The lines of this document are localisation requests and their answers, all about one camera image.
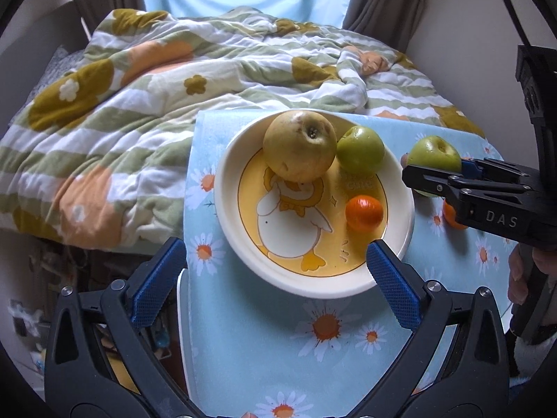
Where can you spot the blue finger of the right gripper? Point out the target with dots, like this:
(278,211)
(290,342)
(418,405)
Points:
(490,169)
(438,182)

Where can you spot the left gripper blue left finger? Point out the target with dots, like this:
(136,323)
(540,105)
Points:
(97,362)

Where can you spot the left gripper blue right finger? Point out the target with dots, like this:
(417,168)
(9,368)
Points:
(455,362)

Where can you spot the green apple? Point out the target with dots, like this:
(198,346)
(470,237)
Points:
(360,151)
(437,153)

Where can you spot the large orange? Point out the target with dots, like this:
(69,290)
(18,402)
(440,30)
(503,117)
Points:
(449,214)

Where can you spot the small mandarin front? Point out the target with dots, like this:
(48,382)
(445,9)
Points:
(364,213)

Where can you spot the large yellow pear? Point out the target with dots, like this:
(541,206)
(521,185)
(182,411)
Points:
(300,145)

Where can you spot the person's right hand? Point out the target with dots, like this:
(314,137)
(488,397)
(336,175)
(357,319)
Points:
(519,261)

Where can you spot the cream bowl with duck print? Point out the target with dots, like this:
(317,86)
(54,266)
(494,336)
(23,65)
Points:
(295,237)

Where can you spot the blue daisy tablecloth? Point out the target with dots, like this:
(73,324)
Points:
(249,346)

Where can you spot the right brown curtain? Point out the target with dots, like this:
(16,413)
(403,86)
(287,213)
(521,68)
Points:
(393,22)

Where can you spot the floral striped quilt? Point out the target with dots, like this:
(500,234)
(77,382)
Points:
(98,158)

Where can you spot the patterned pillow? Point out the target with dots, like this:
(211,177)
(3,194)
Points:
(60,63)

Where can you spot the grey bed headboard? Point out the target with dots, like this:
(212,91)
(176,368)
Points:
(24,61)

